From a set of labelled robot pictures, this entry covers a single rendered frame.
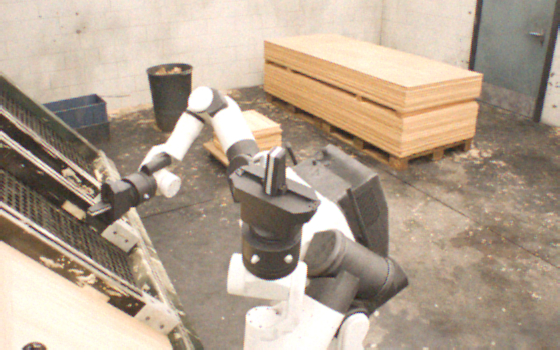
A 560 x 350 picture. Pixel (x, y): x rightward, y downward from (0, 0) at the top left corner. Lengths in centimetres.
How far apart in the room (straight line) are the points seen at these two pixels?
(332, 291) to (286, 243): 27
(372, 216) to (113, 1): 529
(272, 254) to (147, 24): 569
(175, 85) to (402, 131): 238
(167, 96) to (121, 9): 138
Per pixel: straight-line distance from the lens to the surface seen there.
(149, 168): 141
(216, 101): 141
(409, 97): 431
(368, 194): 111
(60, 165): 193
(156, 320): 141
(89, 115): 524
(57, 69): 614
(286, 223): 65
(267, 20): 694
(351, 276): 95
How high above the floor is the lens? 189
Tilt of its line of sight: 25 degrees down
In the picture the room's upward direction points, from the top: straight up
